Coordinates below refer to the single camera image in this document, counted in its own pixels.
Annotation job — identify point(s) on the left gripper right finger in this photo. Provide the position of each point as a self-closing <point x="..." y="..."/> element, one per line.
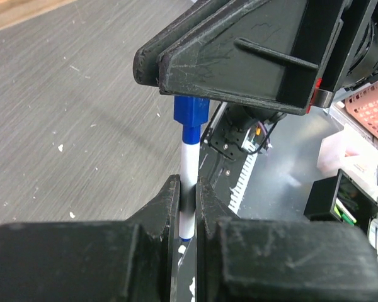
<point x="268" y="260"/>

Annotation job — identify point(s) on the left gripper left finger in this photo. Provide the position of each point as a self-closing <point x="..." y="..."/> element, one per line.
<point x="125" y="260"/>

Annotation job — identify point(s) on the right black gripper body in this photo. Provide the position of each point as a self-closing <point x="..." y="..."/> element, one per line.
<point x="349" y="34"/>

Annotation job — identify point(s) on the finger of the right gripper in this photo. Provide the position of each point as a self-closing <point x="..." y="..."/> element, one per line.
<point x="264" y="54"/>
<point x="198" y="47"/>

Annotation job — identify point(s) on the blue capped white pen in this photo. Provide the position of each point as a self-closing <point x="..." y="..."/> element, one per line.
<point x="190" y="152"/>

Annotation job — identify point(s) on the blue pen cap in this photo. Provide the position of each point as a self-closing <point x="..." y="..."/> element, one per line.
<point x="191" y="111"/>

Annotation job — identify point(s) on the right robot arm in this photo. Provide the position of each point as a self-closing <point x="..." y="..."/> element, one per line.
<point x="363" y="71"/>

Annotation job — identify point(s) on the pink plastic basket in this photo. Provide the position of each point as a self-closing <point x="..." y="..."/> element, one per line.
<point x="363" y="106"/>

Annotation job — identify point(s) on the translucent plastic container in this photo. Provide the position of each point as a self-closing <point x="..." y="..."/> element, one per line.
<point x="350" y="152"/>

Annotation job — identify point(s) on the black storage box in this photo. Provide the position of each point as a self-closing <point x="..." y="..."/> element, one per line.
<point x="339" y="198"/>

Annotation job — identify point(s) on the white cable duct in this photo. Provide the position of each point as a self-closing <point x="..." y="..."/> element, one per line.
<point x="238" y="191"/>

